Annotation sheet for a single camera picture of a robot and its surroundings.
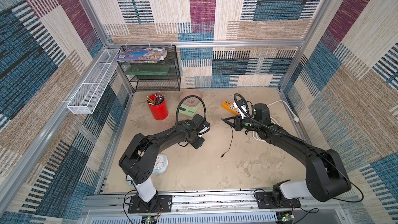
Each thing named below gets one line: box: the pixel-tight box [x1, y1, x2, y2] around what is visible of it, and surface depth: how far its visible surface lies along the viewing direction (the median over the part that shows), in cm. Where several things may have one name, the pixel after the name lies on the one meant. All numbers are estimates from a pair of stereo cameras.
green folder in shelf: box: [124, 64, 170, 76], surface depth 101 cm
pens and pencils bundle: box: [145, 90, 166, 106], surface depth 98 cm
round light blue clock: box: [152, 153, 169, 175], surface depth 85 cm
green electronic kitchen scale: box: [176, 101, 202, 117], surface depth 107 cm
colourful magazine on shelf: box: [116, 47, 168, 63], surface depth 83 cm
